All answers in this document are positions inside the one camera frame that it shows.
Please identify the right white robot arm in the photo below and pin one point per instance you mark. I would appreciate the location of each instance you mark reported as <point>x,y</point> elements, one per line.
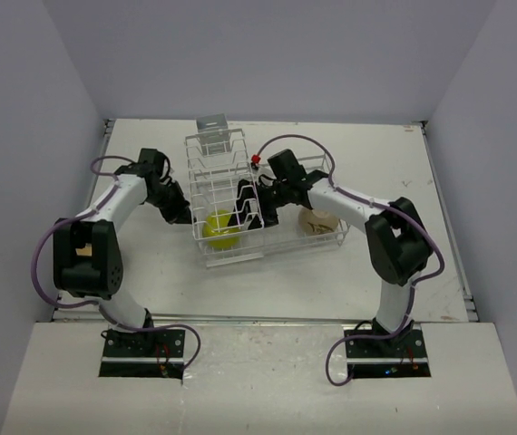
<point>398,245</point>

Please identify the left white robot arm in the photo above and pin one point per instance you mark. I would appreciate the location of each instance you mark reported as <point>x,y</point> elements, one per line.
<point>86,254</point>

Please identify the white wire dish rack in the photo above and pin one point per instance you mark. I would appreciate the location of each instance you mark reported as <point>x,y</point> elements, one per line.
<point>213,184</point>

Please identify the beige bowl with drawing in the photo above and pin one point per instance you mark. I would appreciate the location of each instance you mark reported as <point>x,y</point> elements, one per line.
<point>316,222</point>

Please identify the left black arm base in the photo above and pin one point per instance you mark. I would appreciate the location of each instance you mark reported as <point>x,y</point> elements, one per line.
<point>157,355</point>

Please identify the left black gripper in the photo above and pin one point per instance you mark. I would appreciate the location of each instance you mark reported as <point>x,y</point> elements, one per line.
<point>180,213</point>

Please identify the yellow-green bowl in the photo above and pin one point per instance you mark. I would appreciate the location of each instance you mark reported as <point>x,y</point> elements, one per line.
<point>218,232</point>

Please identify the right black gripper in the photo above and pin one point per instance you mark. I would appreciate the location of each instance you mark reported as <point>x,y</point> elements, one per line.
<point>243,207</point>

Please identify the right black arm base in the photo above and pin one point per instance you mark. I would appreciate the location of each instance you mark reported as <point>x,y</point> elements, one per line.
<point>402,357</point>

